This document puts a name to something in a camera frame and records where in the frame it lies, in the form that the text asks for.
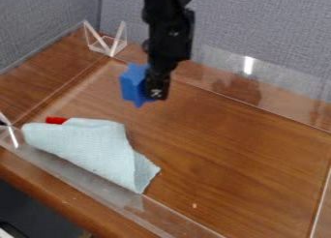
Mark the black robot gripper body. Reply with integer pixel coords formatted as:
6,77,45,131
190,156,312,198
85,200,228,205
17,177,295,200
142,0,194,73

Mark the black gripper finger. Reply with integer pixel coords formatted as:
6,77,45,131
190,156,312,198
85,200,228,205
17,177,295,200
144,69,170,101

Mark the blue star foam block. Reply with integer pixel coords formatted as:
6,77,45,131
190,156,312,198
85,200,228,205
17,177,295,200
118,63,152,108

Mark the light blue cloth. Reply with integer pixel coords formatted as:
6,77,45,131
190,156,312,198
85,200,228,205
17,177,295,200
21,118,160,193

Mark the red block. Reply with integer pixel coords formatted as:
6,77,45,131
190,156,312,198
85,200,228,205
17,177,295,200
45,117,68,125

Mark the clear acrylic corner bracket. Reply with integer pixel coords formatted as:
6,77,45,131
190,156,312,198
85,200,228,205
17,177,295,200
82,20,128,58

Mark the clear acrylic left bracket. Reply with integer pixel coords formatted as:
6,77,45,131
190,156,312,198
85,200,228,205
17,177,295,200
0,112,18,147

